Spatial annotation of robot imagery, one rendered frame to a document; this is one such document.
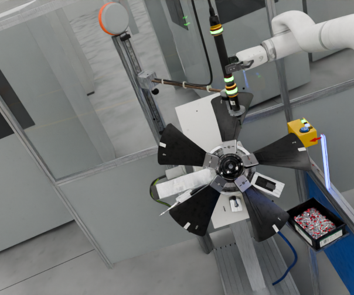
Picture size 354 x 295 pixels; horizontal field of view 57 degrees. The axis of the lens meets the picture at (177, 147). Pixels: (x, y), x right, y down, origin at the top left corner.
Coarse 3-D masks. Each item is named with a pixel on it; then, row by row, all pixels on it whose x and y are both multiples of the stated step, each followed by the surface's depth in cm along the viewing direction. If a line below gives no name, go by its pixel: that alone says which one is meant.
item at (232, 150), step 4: (232, 140) 153; (224, 144) 157; (228, 144) 155; (232, 144) 153; (224, 148) 157; (228, 148) 155; (232, 148) 152; (224, 152) 157; (228, 152) 155; (232, 152) 152
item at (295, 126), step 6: (300, 120) 185; (306, 120) 184; (288, 126) 186; (294, 126) 182; (300, 126) 180; (312, 126) 177; (288, 132) 190; (294, 132) 178; (300, 132) 176; (306, 132) 174; (312, 132) 174; (300, 138) 175; (306, 138) 175; (312, 138) 175; (306, 144) 177; (312, 144) 177
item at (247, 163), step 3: (252, 153) 155; (243, 156) 155; (246, 156) 155; (252, 156) 154; (243, 159) 153; (246, 159) 153; (252, 159) 152; (255, 159) 151; (246, 162) 151; (249, 162) 150; (252, 162) 150; (255, 162) 149; (246, 165) 149; (249, 165) 148; (252, 165) 148
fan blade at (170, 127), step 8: (168, 128) 153; (176, 128) 152; (168, 136) 154; (176, 136) 153; (184, 136) 152; (168, 144) 156; (176, 144) 154; (184, 144) 153; (192, 144) 152; (160, 152) 159; (168, 152) 158; (176, 152) 156; (184, 152) 155; (192, 152) 153; (200, 152) 152; (160, 160) 161; (168, 160) 160; (176, 160) 159; (184, 160) 158; (192, 160) 157; (200, 160) 155
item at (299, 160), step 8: (288, 136) 157; (296, 136) 156; (272, 144) 156; (280, 144) 155; (288, 144) 154; (296, 144) 153; (256, 152) 154; (264, 152) 153; (272, 152) 152; (280, 152) 151; (288, 152) 150; (296, 152) 149; (304, 152) 149; (264, 160) 148; (272, 160) 148; (280, 160) 147; (288, 160) 147; (296, 160) 146; (304, 160) 146; (296, 168) 144; (304, 168) 144
